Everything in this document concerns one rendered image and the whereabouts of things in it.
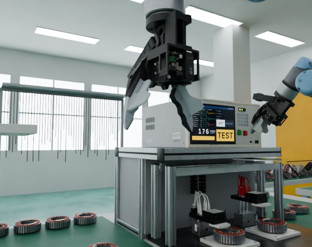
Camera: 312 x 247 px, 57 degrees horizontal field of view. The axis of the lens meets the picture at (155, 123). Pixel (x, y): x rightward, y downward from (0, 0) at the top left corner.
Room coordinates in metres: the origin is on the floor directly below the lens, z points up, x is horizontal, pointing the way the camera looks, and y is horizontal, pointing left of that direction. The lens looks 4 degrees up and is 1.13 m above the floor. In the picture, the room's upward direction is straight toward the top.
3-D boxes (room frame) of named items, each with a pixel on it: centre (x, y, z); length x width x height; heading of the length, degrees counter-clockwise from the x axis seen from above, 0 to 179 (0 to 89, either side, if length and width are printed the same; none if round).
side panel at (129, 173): (1.30, 0.12, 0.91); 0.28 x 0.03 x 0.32; 31
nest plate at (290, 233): (1.19, -0.47, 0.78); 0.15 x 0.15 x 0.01; 31
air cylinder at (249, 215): (1.31, -0.40, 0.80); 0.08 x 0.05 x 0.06; 121
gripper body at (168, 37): (0.50, -0.02, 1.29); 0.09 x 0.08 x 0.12; 36
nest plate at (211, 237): (1.06, -0.27, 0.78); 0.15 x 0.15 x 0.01; 31
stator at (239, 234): (1.06, -0.27, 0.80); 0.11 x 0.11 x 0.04
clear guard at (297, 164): (1.24, -0.54, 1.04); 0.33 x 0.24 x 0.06; 31
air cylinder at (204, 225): (1.19, -0.19, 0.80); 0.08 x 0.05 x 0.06; 121
